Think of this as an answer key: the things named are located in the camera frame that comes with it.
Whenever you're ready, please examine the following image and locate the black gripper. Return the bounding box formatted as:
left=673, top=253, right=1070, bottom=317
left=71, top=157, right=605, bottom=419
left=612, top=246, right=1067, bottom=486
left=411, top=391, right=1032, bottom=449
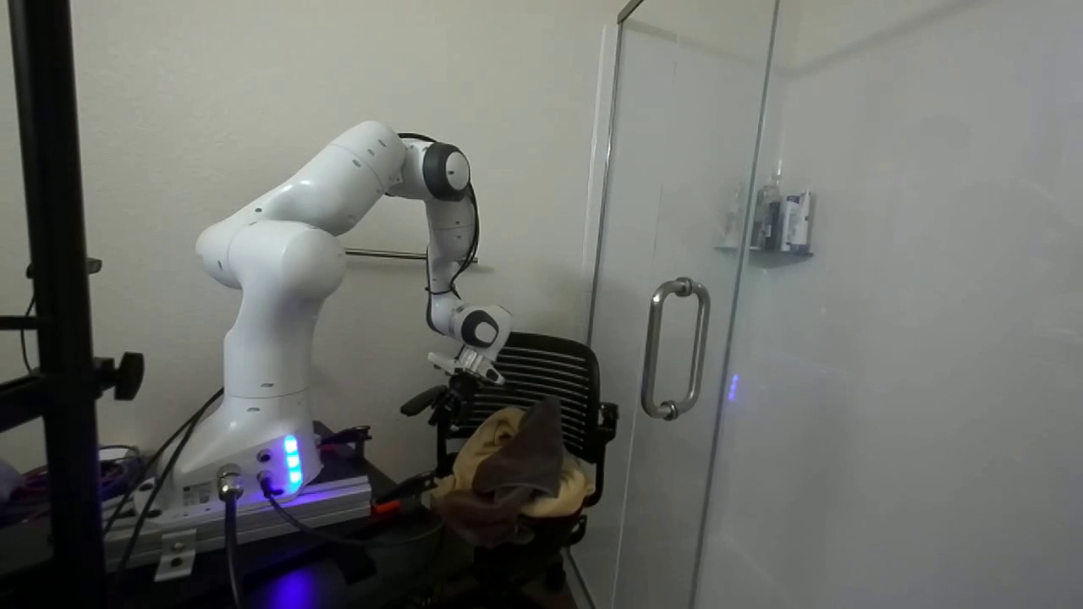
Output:
left=447, top=371, right=502, bottom=419

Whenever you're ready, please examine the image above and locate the brown towel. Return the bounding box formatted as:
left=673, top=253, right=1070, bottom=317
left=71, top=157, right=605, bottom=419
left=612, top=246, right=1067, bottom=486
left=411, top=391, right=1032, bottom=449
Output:
left=432, top=395, right=574, bottom=552

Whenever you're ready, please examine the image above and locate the yellow towel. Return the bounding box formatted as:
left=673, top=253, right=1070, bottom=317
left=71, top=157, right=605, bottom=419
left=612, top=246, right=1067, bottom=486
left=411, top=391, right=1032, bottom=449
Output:
left=447, top=403, right=599, bottom=525

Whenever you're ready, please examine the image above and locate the black mesh office chair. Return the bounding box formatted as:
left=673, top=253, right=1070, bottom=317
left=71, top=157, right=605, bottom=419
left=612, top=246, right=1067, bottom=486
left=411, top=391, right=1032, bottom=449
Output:
left=400, top=330, right=622, bottom=591

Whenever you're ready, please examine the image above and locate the orange black clamp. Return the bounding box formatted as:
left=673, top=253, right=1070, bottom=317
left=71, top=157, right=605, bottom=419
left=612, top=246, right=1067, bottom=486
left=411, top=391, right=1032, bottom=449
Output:
left=369, top=483, right=439, bottom=525

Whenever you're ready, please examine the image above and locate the black purple clamp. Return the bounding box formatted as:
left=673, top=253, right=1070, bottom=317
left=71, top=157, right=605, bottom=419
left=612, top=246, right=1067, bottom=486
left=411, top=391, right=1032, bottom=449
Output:
left=312, top=419, right=378, bottom=456

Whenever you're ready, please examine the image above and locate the glass shower door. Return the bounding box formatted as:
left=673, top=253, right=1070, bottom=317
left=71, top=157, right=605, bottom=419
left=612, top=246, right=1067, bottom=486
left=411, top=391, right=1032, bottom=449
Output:
left=563, top=0, right=787, bottom=609

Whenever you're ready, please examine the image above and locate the glass shower shelf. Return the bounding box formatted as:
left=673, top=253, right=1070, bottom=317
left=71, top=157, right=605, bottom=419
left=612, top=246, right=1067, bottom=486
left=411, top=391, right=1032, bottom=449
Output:
left=715, top=242, right=819, bottom=270

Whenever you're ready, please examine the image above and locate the tall soap bottle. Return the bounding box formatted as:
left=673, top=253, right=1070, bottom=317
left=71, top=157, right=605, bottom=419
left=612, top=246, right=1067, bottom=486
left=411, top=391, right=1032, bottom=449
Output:
left=750, top=184, right=790, bottom=253

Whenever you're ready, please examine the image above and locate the short toiletry bottle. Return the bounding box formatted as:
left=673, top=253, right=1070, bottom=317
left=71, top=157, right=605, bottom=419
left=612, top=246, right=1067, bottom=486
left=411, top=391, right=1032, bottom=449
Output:
left=783, top=189, right=819, bottom=253

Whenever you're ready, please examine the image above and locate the black metal stand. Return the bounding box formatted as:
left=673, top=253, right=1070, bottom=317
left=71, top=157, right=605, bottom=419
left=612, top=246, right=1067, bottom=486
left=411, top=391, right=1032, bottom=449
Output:
left=0, top=0, right=148, bottom=609

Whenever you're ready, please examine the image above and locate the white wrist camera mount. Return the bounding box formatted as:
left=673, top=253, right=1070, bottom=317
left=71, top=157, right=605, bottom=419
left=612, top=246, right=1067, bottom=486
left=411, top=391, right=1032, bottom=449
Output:
left=423, top=342, right=508, bottom=391

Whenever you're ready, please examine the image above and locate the metal towel rail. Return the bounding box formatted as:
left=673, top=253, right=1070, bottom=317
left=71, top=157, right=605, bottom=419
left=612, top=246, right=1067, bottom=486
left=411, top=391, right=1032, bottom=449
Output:
left=341, top=246, right=484, bottom=276

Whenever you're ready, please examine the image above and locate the chrome door handle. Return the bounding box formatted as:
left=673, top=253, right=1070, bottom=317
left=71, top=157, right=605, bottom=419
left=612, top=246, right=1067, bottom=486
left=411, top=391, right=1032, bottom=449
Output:
left=636, top=276, right=715, bottom=424

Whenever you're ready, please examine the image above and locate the aluminium base plate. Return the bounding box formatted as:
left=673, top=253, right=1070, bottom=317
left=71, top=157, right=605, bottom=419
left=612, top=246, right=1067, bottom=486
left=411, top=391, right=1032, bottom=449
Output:
left=98, top=472, right=378, bottom=586

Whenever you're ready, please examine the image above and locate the black plug cable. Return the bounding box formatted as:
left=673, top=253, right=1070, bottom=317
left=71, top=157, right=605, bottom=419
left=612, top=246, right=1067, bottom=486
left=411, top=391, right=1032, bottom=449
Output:
left=213, top=464, right=250, bottom=609

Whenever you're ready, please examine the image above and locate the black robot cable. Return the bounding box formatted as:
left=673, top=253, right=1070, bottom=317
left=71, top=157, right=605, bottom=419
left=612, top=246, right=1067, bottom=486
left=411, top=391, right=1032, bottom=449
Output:
left=106, top=385, right=227, bottom=570

